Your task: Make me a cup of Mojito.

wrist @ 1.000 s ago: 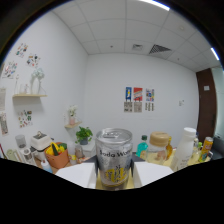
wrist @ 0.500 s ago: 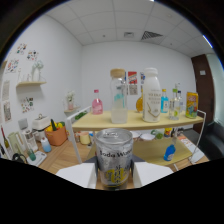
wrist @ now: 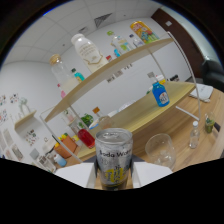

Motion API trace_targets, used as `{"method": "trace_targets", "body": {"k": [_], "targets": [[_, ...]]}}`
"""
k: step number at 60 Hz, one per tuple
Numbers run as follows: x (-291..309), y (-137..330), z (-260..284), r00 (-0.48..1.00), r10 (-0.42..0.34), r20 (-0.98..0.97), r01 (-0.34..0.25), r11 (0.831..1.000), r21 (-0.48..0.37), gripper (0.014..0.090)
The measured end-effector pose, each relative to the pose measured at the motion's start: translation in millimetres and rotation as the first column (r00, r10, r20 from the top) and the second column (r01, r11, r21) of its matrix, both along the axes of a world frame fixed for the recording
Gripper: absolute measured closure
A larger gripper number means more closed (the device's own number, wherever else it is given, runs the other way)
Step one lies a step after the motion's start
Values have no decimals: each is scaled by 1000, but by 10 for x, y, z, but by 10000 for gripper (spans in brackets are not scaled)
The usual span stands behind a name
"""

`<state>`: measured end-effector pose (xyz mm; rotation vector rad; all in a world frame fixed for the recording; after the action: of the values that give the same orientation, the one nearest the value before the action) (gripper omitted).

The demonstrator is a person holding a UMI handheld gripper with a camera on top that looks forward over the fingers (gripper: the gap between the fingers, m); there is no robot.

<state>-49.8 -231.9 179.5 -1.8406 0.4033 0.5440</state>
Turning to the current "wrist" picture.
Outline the silver black soda water can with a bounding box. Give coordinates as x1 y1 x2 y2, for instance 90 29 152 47
94 127 134 191

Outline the clear bottle white cap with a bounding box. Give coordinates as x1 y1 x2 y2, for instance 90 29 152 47
188 120 201 150

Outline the clear drinking glass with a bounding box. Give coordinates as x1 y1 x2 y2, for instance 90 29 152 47
144 133 177 170

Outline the green potted plant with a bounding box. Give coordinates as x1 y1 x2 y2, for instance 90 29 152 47
80 113 95 128

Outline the clear bottle orange cap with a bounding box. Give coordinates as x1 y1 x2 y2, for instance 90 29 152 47
92 106 113 131

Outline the wooden two-tier shelf rack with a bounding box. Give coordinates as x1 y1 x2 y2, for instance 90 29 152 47
39 31 203 163

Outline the blue liquid bottle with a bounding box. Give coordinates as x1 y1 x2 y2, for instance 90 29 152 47
151 80 171 108

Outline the white figurine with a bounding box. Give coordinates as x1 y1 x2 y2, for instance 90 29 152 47
17 97 32 117

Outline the teal liquid bottle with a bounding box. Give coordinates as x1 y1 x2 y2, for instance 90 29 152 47
71 67 86 84

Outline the glass jar with cork lid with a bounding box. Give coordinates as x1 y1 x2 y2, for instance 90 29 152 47
49 53 80 95

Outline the black chair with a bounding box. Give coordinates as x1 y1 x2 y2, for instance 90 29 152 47
199 58 224 93

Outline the large white milk bottle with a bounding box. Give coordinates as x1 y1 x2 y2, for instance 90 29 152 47
70 33 109 74

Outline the clear bottle green cap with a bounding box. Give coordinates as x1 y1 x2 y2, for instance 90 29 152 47
106 30 132 56

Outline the small clear bottle blue cap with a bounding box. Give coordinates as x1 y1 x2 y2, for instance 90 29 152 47
129 33 145 48

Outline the brown door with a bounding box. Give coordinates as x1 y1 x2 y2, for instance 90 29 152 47
150 8 206 69

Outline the ceiling air vent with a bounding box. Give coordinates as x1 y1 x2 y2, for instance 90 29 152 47
93 12 114 28

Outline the wooden wall shelf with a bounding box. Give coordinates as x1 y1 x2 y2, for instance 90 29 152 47
13 110 38 132

